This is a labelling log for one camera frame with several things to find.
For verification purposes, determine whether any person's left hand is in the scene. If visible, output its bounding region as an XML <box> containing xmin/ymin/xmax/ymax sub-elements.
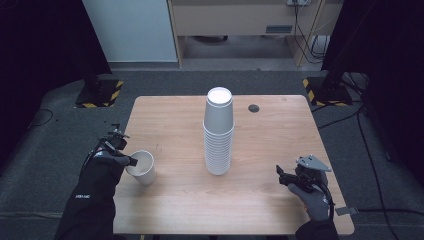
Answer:
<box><xmin>84</xmin><ymin>149</ymin><xmax>131</xmax><ymax>183</ymax></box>

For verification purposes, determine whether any single white paper cup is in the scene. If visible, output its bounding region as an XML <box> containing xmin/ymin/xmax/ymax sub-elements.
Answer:
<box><xmin>125</xmin><ymin>149</ymin><xmax>157</xmax><ymax>187</ymax></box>

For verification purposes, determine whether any black curtain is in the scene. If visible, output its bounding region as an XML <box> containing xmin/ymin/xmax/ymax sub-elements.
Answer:
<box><xmin>322</xmin><ymin>0</ymin><xmax>424</xmax><ymax>189</ymax></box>
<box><xmin>0</xmin><ymin>0</ymin><xmax>113</xmax><ymax>168</ymax></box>

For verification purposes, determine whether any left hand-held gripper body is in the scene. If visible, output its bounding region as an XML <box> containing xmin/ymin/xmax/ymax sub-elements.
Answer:
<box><xmin>97</xmin><ymin>123</ymin><xmax>131</xmax><ymax>156</ymax></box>

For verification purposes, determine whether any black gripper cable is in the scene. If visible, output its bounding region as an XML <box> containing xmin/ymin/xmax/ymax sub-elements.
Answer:
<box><xmin>319</xmin><ymin>183</ymin><xmax>336</xmax><ymax>221</ymax></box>

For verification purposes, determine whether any hazard striped stand base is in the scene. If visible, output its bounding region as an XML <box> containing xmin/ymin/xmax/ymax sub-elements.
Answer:
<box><xmin>74</xmin><ymin>78</ymin><xmax>125</xmax><ymax>110</ymax></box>
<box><xmin>302</xmin><ymin>76</ymin><xmax>353</xmax><ymax>108</ymax></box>

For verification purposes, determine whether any light wooden desk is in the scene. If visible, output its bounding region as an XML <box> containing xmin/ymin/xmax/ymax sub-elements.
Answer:
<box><xmin>167</xmin><ymin>0</ymin><xmax>345</xmax><ymax>68</ymax></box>

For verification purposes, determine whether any bundle of black cables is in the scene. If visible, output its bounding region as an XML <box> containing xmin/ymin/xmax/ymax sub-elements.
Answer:
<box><xmin>292</xmin><ymin>0</ymin><xmax>332</xmax><ymax>65</ymax></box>

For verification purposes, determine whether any white panel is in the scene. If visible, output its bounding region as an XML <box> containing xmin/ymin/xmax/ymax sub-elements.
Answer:
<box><xmin>82</xmin><ymin>0</ymin><xmax>178</xmax><ymax>63</ymax></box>

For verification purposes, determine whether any long black floor cable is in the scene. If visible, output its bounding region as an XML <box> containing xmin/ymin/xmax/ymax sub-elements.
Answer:
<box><xmin>311</xmin><ymin>73</ymin><xmax>424</xmax><ymax>240</ymax></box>

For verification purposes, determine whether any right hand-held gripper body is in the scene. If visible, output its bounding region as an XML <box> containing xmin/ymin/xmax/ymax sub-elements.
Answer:
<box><xmin>294</xmin><ymin>154</ymin><xmax>333</xmax><ymax>195</ymax></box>

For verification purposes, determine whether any thin black floor cable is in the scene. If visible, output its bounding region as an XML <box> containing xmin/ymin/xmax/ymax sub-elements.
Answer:
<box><xmin>27</xmin><ymin>108</ymin><xmax>55</xmax><ymax>130</ymax></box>

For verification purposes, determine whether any grey tape strip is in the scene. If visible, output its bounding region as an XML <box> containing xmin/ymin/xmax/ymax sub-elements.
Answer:
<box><xmin>334</xmin><ymin>206</ymin><xmax>360</xmax><ymax>217</ymax></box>

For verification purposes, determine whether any stack of white paper cups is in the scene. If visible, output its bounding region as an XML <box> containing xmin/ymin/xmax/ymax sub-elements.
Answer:
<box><xmin>202</xmin><ymin>86</ymin><xmax>235</xmax><ymax>177</ymax></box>

